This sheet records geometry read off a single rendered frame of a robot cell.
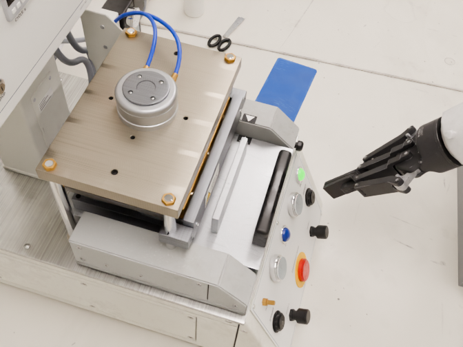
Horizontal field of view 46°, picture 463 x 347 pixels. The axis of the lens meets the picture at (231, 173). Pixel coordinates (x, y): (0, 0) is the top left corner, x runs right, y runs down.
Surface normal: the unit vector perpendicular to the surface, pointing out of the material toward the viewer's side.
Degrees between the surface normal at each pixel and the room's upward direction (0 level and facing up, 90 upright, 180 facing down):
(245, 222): 0
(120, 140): 0
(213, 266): 0
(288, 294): 65
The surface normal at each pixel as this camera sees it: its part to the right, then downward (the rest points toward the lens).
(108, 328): 0.07, -0.57
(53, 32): 0.96, 0.27
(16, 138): -0.29, 0.78
